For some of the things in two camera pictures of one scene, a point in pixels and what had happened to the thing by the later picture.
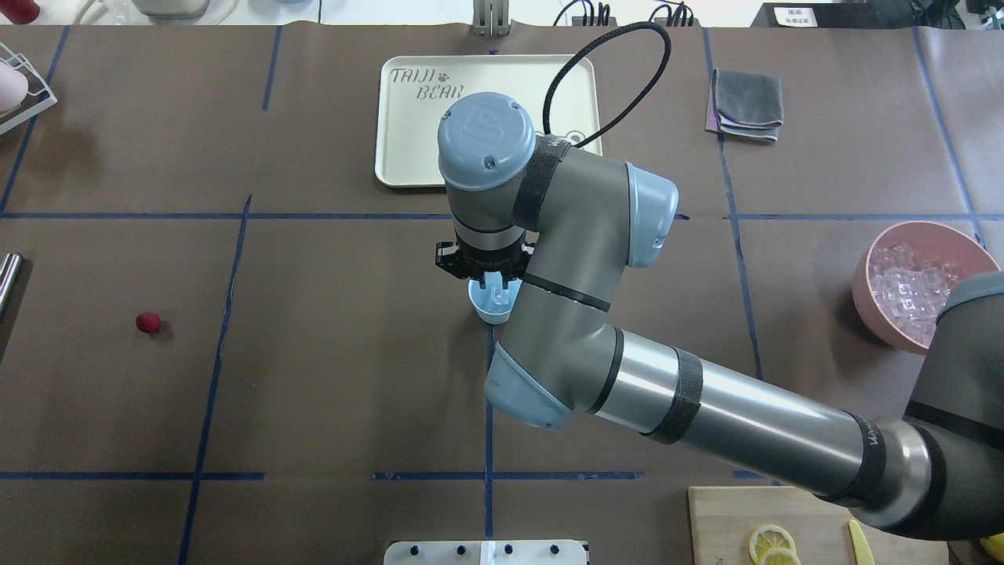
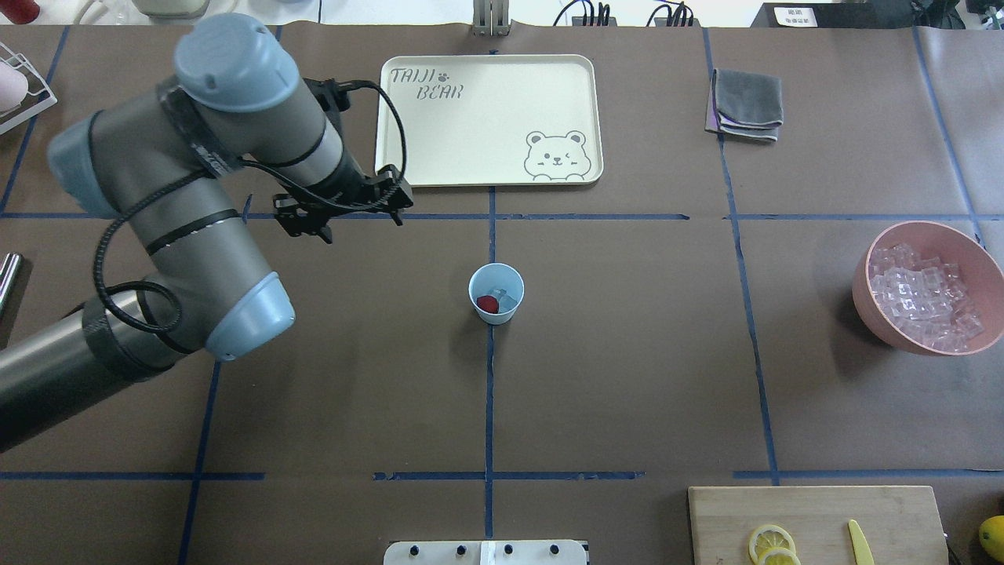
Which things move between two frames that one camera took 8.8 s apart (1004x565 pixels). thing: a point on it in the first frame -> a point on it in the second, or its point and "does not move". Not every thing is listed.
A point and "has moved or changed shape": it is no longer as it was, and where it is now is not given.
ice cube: x=500 y=296 does not move
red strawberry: x=149 y=322 has moved or changed shape
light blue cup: x=493 y=304 does not move
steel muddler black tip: x=9 y=272 does not move
